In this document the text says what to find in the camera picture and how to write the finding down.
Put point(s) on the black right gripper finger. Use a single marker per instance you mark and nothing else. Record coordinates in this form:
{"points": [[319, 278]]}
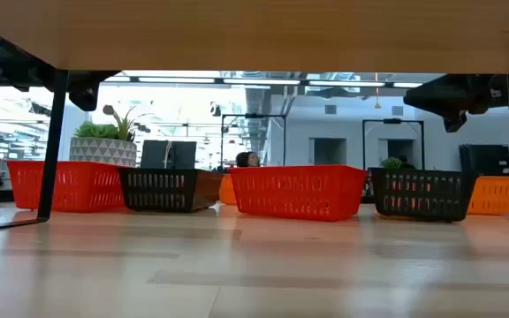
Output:
{"points": [[422, 97]]}

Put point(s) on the black plastic basket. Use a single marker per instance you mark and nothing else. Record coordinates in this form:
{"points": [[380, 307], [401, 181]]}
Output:
{"points": [[422, 194], [166, 190]]}

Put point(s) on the large red plastic basket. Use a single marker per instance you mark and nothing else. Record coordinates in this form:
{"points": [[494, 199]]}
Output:
{"points": [[298, 194], [86, 185]]}

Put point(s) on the small orange plastic basket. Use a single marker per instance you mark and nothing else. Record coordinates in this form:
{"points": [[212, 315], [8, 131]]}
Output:
{"points": [[227, 190]]}

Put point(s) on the light wooden shelf board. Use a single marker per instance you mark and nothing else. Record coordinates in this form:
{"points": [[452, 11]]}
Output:
{"points": [[254, 35]]}

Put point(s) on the white ceiling light strip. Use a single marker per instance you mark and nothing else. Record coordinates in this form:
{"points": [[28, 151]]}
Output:
{"points": [[261, 81], [117, 79], [407, 85], [175, 80], [347, 84]]}

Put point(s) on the yellow hanging ceiling fixture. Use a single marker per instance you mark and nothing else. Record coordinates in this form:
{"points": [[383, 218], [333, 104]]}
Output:
{"points": [[377, 105]]}

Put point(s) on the green artificial plant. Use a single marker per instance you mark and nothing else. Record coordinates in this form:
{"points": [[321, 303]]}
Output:
{"points": [[100, 130]]}

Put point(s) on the black tall cabinet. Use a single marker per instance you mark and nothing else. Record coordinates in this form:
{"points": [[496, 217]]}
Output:
{"points": [[484, 159]]}

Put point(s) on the small green potted plant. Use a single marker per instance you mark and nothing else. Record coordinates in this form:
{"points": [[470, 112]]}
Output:
{"points": [[390, 163]]}

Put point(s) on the grey triangle-pattern plant pot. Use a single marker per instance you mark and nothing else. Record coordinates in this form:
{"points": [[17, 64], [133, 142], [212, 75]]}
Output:
{"points": [[104, 150]]}

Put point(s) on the black computer monitor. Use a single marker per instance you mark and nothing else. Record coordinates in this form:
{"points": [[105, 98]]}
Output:
{"points": [[186, 154], [154, 154]]}

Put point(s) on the large orange plastic basket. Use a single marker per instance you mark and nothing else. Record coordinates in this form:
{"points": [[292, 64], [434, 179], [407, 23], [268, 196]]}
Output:
{"points": [[493, 194]]}

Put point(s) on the black ceiling spotlight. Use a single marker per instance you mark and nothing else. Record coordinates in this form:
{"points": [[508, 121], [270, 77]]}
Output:
{"points": [[215, 110]]}

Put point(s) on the person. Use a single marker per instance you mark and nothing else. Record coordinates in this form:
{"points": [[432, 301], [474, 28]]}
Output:
{"points": [[246, 160]]}

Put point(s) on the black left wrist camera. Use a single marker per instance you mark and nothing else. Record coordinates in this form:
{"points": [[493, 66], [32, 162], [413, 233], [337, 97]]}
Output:
{"points": [[84, 98]]}

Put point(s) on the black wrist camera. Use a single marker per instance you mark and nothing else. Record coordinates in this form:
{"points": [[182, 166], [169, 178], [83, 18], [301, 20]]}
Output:
{"points": [[84, 98], [453, 123]]}

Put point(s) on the grey wall vent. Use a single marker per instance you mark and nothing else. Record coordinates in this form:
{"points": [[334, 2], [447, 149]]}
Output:
{"points": [[397, 110], [330, 109]]}

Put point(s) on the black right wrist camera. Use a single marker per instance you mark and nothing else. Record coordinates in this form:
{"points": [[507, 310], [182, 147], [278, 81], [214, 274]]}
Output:
{"points": [[453, 123]]}

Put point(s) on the black table edge rail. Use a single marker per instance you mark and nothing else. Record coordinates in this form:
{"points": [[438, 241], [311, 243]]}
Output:
{"points": [[2, 196]]}

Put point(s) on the silver ventilation duct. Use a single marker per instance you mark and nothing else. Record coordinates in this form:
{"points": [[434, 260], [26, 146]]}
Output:
{"points": [[256, 106]]}

